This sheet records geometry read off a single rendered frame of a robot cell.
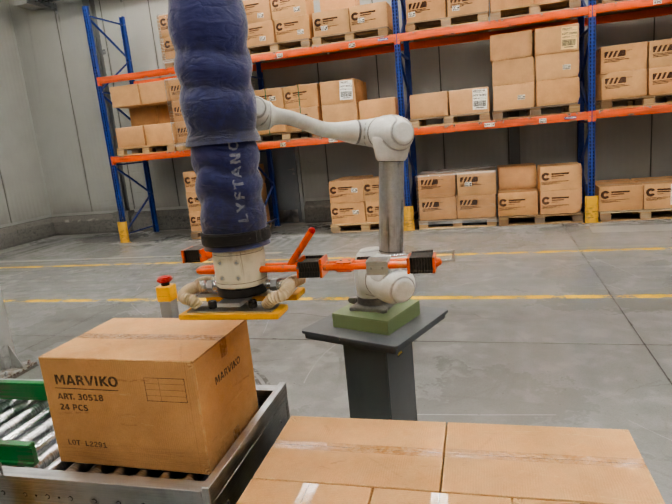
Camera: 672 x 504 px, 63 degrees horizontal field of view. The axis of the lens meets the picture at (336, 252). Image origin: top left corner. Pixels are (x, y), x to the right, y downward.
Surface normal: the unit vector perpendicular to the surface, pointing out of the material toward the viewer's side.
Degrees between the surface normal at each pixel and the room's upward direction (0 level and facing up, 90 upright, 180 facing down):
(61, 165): 90
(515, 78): 91
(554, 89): 87
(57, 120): 90
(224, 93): 74
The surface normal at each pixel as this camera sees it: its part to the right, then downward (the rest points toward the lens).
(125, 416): -0.26, 0.22
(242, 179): 0.51, -0.22
